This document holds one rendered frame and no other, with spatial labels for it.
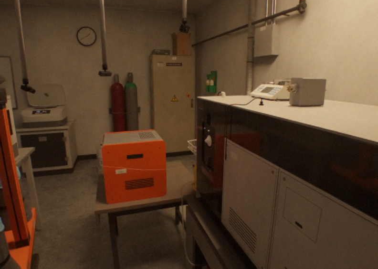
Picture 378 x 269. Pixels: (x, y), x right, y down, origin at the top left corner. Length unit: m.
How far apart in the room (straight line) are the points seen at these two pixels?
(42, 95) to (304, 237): 4.33
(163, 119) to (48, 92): 2.05
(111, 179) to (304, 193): 1.24
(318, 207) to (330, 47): 1.63
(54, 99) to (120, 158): 3.10
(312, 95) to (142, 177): 1.17
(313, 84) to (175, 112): 3.51
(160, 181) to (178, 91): 2.88
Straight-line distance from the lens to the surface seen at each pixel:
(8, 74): 4.89
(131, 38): 4.66
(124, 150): 1.59
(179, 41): 4.45
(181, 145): 4.59
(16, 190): 0.94
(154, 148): 1.61
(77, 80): 4.63
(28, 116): 4.20
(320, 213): 0.73
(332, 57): 2.15
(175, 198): 1.73
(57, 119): 4.11
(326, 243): 0.76
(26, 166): 2.68
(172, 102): 4.37
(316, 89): 1.15
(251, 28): 2.95
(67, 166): 4.26
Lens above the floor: 1.57
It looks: 12 degrees down
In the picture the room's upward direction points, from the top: straight up
